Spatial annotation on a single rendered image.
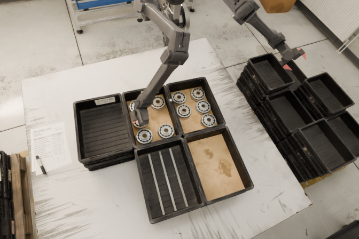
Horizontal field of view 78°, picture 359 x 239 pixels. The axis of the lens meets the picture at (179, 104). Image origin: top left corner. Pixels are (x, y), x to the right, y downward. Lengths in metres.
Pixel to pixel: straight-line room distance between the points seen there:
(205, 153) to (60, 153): 0.94
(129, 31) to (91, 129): 2.00
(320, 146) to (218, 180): 1.14
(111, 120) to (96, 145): 0.18
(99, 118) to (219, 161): 0.83
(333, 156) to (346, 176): 0.70
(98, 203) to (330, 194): 2.20
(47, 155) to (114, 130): 0.46
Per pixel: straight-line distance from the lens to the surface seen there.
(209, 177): 1.41
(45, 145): 1.72
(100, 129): 1.51
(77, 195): 1.56
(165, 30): 1.02
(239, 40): 3.42
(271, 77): 2.44
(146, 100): 1.17
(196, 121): 1.52
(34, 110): 1.88
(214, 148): 1.47
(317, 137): 2.31
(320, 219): 2.68
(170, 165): 1.40
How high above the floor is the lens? 2.17
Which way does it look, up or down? 59 degrees down
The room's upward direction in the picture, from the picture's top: 12 degrees clockwise
